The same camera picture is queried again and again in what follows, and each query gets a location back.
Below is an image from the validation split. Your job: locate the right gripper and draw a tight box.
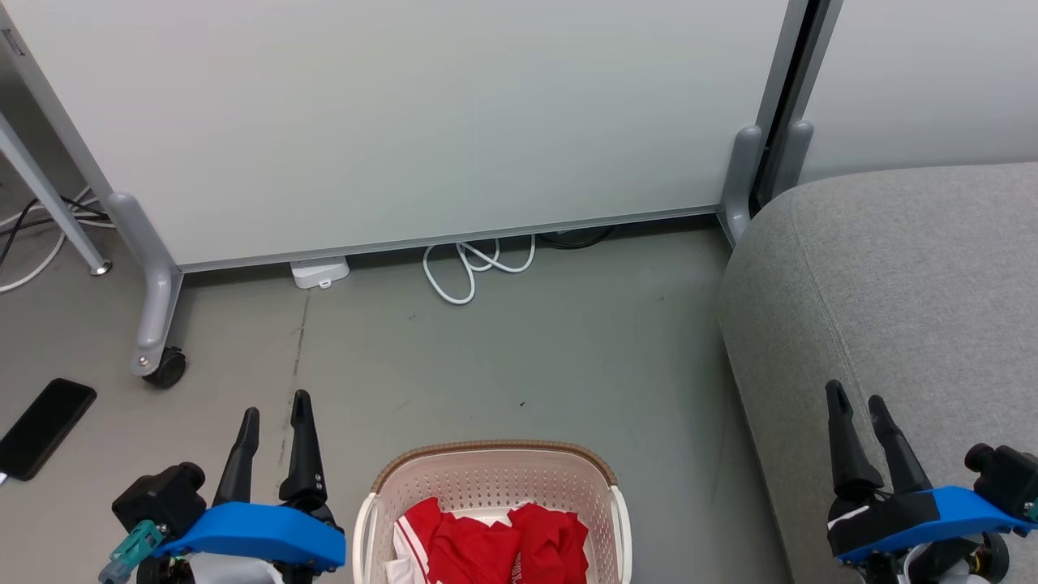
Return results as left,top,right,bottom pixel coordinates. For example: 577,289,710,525
826,380,1038,565

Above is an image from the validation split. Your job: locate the cream plastic laundry basket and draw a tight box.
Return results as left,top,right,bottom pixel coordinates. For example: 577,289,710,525
353,440,633,584

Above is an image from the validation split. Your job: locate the grey curved partition foot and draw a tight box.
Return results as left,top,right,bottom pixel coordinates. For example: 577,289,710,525
108,192,184,379

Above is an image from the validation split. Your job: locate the white partition panel grey frame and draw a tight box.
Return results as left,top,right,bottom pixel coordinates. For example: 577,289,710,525
0,0,812,273

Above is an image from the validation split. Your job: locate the grey upright partition foot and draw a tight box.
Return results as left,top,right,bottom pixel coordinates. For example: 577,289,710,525
770,120,815,200
718,124,766,248

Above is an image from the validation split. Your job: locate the red and white garment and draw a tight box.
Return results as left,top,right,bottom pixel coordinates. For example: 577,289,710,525
387,497,444,584

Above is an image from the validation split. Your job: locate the grey fabric sofa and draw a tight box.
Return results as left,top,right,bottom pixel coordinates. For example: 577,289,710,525
718,162,1038,584

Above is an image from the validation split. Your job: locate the black caster wheel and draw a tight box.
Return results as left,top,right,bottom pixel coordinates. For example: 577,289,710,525
143,347,188,389

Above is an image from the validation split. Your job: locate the red printed jersey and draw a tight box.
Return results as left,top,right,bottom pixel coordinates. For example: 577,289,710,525
427,502,591,584

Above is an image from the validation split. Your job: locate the thin black cable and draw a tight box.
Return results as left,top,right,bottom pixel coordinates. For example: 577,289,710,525
0,198,111,269

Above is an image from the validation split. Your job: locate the teal cable connector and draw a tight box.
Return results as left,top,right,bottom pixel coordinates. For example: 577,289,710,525
99,519,168,584

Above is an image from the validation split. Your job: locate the white power adapter box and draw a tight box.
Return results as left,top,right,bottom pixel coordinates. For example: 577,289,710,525
290,256,351,290

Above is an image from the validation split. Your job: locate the power strip with cables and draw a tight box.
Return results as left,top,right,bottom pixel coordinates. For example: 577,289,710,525
0,186,115,294

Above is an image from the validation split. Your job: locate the black smartphone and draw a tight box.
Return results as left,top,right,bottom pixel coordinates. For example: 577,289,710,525
0,378,98,483

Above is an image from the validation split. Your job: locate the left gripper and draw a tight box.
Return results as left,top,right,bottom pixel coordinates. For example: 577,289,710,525
154,390,346,573

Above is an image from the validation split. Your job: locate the white looped cable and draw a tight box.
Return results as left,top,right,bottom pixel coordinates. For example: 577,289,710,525
422,235,538,307

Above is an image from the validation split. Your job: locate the black floor cable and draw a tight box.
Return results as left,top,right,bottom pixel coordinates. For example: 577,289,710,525
537,226,616,251

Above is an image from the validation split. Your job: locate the grey metal table leg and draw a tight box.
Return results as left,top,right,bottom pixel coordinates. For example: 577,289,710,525
0,114,114,277

